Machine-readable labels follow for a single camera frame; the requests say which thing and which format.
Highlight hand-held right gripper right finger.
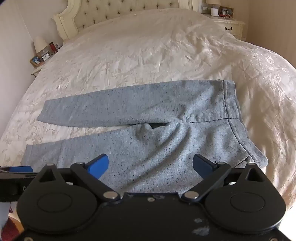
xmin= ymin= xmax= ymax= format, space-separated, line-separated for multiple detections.
xmin=181 ymin=154 xmax=267 ymax=201

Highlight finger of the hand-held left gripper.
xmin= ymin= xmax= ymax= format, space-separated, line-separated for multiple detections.
xmin=0 ymin=165 xmax=38 ymax=180

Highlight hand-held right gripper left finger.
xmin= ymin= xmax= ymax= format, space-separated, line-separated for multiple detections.
xmin=35 ymin=153 xmax=121 ymax=202

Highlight grey speckled pants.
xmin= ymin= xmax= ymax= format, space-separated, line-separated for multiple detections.
xmin=21 ymin=79 xmax=269 ymax=194

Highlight cream nightstand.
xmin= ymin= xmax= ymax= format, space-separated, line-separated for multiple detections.
xmin=203 ymin=13 xmax=246 ymax=41
xmin=31 ymin=65 xmax=44 ymax=78

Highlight cream embroidered bedspread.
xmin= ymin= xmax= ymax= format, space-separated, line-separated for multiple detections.
xmin=0 ymin=9 xmax=296 ymax=209

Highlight cream table lamp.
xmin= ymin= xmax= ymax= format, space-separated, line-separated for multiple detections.
xmin=33 ymin=36 xmax=48 ymax=55
xmin=206 ymin=0 xmax=222 ymax=10

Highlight cream tufted headboard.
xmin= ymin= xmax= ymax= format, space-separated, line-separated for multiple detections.
xmin=53 ymin=0 xmax=194 ymax=45

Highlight wooden picture frame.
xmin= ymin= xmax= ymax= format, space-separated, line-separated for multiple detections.
xmin=29 ymin=56 xmax=43 ymax=68

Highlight dark photo frame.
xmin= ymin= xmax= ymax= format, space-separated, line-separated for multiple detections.
xmin=219 ymin=6 xmax=234 ymax=17

